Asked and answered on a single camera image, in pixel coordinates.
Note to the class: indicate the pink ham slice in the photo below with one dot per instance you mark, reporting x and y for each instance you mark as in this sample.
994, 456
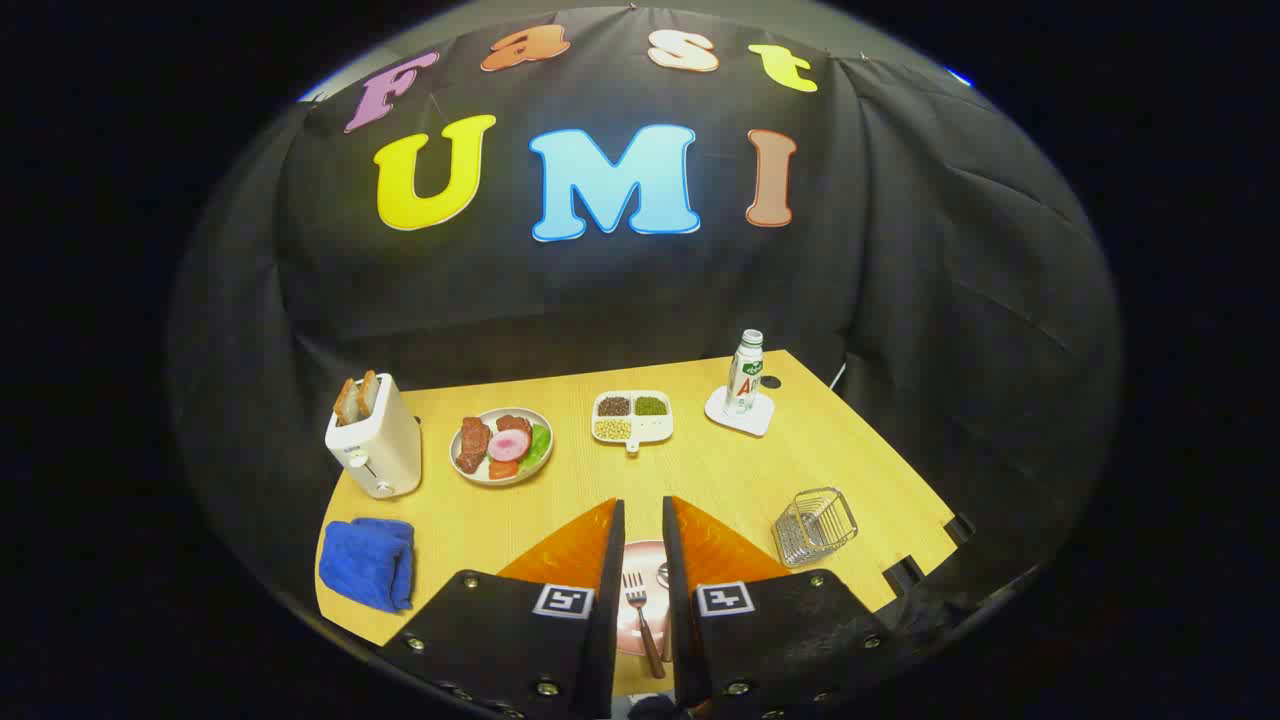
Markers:
508, 446

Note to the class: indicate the round white food plate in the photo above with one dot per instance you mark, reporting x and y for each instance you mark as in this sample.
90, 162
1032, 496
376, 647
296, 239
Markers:
470, 476

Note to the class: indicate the brown toast slice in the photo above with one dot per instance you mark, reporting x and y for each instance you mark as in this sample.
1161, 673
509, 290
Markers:
368, 393
346, 402

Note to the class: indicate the white square coaster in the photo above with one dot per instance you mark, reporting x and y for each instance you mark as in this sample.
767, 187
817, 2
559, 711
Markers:
755, 420

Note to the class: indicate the green lettuce leaf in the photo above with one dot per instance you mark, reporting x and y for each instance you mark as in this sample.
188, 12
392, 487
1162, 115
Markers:
539, 444

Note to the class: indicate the white toaster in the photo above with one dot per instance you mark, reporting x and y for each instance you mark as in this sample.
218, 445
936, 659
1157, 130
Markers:
378, 445

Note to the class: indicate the blue folded cloth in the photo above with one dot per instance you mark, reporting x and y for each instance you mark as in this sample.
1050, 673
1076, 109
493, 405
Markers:
365, 562

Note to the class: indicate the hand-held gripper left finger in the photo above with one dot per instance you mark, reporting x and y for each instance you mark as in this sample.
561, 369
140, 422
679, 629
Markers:
608, 600

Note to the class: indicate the long brown meat piece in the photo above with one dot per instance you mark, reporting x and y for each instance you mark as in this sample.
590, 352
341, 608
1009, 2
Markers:
472, 444

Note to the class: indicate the small brown meat piece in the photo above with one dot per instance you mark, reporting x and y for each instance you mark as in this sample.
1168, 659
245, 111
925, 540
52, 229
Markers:
514, 423

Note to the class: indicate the black table clamp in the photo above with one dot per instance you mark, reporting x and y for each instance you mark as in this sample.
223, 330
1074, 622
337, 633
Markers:
905, 577
960, 528

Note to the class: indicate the white drink bottle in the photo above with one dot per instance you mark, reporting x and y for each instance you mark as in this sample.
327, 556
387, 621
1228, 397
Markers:
743, 375

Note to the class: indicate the white divided bean dish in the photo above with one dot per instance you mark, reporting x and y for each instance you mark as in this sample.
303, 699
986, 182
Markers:
632, 417

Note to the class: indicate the orange carrot slice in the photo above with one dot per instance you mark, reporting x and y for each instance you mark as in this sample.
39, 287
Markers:
503, 469

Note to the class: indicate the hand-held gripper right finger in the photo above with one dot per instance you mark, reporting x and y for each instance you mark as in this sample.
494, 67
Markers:
677, 600

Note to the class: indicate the pink plate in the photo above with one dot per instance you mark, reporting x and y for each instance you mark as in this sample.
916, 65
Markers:
640, 555

